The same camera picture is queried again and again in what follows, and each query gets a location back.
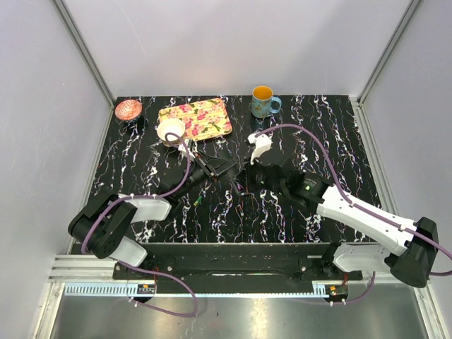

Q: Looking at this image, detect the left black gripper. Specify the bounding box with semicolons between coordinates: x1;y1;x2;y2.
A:
176;150;237;199

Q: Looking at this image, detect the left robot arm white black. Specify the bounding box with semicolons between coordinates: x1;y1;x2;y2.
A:
68;153;239;279

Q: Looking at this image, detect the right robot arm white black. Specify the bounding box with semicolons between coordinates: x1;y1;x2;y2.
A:
238;162;439;288

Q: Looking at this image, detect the green yellow battery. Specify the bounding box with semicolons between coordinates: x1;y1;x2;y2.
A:
194;196;203;206

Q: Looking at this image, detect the floral rectangular tray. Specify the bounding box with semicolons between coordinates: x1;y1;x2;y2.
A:
158;97;232;141

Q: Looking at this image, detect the small white bowl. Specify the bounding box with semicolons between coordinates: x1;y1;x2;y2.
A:
157;118;186;142

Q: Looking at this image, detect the blue mug orange inside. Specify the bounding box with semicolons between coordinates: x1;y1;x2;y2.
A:
251;85;282;119

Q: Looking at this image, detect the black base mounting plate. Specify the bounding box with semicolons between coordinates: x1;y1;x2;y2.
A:
112;242;364;287

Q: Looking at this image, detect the red patterned bowl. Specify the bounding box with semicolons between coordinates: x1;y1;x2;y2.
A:
114;99;143;122

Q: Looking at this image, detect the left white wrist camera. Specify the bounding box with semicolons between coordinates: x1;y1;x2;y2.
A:
177;138;194;161

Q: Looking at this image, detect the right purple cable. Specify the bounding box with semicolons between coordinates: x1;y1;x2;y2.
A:
256;123;452;305

